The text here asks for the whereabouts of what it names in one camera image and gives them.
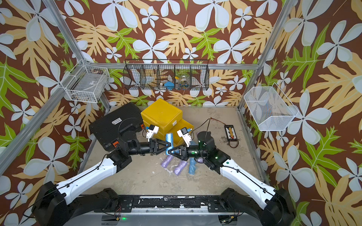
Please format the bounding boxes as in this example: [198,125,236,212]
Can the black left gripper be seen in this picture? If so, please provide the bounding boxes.
[127,138,170,156]

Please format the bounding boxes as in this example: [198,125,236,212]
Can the yellow plastic drawer cabinet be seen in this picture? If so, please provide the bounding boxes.
[141,99,183,140]

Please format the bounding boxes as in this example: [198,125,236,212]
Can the blue trash bag roll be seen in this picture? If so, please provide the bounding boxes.
[189,158,196,175]
[165,133,173,155]

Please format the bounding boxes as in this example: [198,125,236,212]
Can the clear jar in basket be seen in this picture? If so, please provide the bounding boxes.
[178,74,190,89]

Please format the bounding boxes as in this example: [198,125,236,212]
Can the yellow drawer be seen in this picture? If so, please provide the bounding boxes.
[165,120,194,147]

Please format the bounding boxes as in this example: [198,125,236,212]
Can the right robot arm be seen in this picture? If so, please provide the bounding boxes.
[166,131,297,226]

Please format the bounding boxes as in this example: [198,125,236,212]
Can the aluminium frame post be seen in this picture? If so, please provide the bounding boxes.
[238,1,298,109]

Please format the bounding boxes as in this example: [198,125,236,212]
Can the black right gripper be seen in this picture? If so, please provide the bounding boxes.
[169,144,210,162]

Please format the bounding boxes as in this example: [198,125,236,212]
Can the black parallel charging board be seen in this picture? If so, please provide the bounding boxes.
[224,125,237,141]

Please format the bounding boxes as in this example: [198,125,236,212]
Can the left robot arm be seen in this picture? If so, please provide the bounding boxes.
[32,131,173,226]

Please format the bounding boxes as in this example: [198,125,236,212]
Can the blue object in basket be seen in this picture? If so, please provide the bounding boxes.
[164,82,175,90]

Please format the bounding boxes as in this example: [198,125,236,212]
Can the black wire basket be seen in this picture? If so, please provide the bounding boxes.
[122,59,210,91]

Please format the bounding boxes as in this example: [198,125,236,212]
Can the white wire basket left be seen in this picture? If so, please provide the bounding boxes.
[63,60,110,103]

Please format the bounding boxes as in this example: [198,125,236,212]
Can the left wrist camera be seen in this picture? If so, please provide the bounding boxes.
[146,124,159,141]

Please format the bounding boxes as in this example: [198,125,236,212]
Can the white mesh basket right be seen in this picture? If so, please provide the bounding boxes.
[244,83,299,131]

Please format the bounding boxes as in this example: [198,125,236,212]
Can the black tool case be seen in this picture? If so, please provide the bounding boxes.
[89,103,144,152]

